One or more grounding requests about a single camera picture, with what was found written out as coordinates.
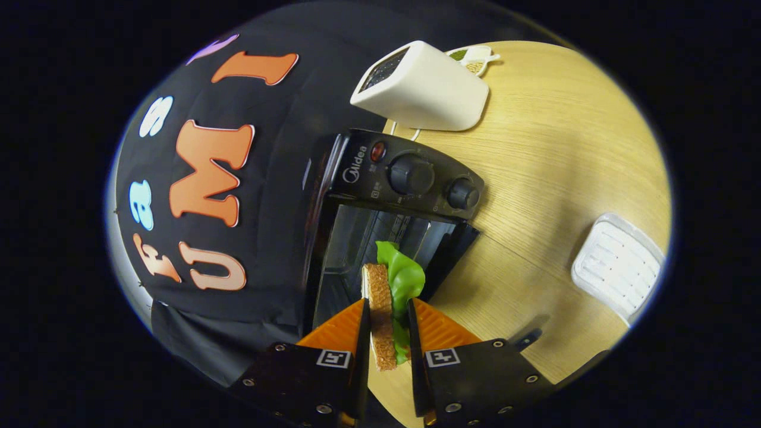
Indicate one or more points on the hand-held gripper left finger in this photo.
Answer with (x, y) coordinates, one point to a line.
(362, 380)

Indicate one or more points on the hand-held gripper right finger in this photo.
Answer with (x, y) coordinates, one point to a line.
(416, 368)

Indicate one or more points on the lettuce sandwich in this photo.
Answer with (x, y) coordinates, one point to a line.
(380, 297)

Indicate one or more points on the black toaster oven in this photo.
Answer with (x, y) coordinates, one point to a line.
(410, 175)

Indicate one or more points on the white bread toaster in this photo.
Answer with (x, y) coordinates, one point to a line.
(428, 89)

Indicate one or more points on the white ribbed tray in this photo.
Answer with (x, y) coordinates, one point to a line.
(618, 264)

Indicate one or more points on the small white leaf-shaped dish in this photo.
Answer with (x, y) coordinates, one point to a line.
(472, 56)

